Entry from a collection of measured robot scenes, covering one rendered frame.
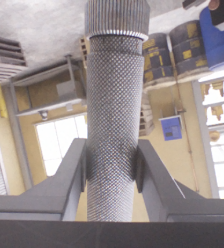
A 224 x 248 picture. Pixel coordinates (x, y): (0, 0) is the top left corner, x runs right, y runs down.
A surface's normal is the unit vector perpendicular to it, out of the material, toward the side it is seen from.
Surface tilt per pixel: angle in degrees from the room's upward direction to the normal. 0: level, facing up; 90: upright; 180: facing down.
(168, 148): 90
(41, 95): 90
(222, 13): 90
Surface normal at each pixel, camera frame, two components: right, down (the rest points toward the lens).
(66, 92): -0.31, 0.10
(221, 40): -0.72, 0.17
